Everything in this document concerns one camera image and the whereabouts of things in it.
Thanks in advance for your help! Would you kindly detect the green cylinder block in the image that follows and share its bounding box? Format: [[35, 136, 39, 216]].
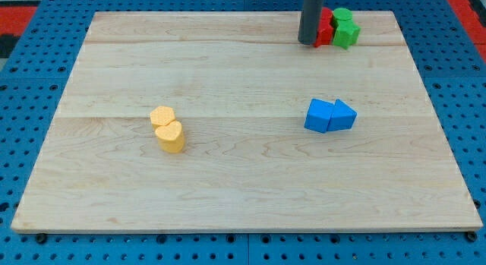
[[332, 8, 352, 29]]

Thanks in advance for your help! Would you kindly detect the blue triangle block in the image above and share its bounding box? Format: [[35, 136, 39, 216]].
[[327, 99, 358, 131]]

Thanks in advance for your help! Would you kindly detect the red star block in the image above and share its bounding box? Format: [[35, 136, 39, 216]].
[[313, 21, 334, 48]]

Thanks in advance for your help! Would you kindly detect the yellow hexagon block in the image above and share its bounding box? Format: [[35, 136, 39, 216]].
[[150, 106, 175, 130]]

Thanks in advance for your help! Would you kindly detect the yellow heart block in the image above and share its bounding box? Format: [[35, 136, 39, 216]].
[[155, 121, 185, 153]]

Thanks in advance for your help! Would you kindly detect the red rear block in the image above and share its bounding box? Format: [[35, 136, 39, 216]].
[[320, 7, 333, 24]]

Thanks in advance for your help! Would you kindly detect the grey cylindrical pointer rod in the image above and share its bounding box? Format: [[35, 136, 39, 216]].
[[298, 0, 323, 45]]

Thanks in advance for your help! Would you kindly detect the blue cube block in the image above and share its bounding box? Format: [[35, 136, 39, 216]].
[[304, 98, 334, 133]]

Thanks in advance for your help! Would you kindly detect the light wooden board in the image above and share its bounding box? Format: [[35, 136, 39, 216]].
[[11, 11, 483, 234]]

